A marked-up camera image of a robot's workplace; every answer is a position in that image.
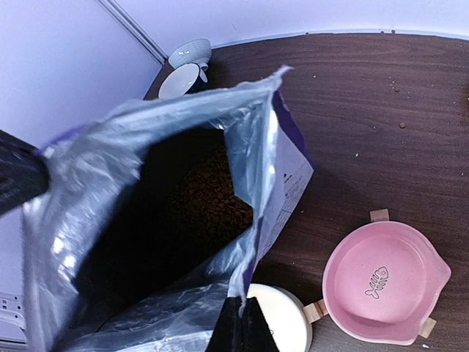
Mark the dark bowl white inside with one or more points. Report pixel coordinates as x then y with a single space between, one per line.
187 79

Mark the cream pet bowl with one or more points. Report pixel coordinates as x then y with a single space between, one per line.
284 316

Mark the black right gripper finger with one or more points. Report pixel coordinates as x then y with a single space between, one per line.
241 327

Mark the pink pet bowl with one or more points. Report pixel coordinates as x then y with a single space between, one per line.
384 282

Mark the brown kibble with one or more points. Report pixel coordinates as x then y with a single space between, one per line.
203 206

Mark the aluminium corner post left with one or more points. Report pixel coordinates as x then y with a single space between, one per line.
125 20

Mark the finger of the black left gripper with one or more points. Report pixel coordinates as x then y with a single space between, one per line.
24 174

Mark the purple pet food bag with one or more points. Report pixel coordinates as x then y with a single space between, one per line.
101 270

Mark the pale green ribbed bowl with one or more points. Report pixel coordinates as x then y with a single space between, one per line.
197 51

